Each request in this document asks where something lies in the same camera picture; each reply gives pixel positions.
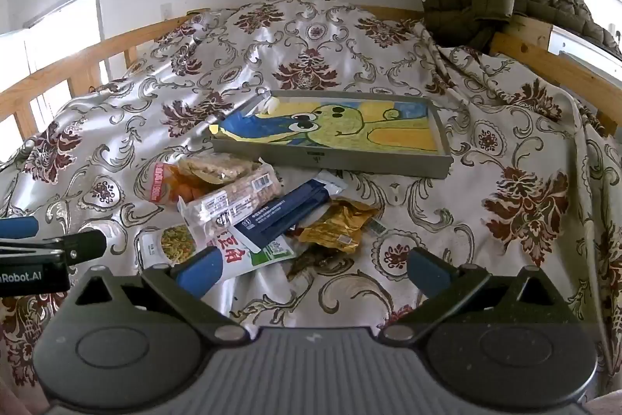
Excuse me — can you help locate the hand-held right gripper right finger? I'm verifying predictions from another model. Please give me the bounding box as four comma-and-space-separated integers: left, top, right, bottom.
379, 249, 574, 343

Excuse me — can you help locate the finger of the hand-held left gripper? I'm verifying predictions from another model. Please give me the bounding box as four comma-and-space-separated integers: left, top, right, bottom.
0, 229, 108, 265
0, 215, 40, 243

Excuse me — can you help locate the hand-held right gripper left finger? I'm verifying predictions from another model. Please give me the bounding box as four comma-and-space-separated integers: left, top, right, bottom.
73, 246, 250, 344

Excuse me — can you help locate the white green bean packet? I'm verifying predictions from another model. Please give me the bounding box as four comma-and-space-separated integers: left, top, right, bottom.
141, 223, 297, 287

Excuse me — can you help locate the long clear nut bar packet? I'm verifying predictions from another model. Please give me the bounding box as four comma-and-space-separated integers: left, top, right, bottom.
179, 162, 283, 247

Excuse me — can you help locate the orange snack bag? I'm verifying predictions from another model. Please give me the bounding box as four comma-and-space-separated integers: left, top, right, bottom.
148, 162, 205, 208

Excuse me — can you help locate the clear biscuit packet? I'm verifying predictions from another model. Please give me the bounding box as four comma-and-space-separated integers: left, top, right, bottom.
177, 152, 254, 185

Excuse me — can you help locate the gold snack packet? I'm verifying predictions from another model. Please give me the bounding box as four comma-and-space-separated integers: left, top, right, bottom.
297, 200, 381, 255

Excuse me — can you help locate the grey tray with painted bottom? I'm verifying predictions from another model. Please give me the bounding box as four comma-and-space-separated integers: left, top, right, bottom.
210, 90, 454, 180

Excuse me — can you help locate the crumpled clear plastic film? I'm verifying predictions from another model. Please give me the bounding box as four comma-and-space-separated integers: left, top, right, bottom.
253, 96, 281, 115

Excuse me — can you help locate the window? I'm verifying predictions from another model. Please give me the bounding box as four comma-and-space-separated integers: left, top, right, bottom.
0, 0, 106, 138

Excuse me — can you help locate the floral printed blanket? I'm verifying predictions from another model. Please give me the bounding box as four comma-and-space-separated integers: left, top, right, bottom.
0, 0, 622, 415

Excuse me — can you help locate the wooden bed frame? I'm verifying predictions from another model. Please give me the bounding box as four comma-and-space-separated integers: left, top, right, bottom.
0, 7, 622, 144

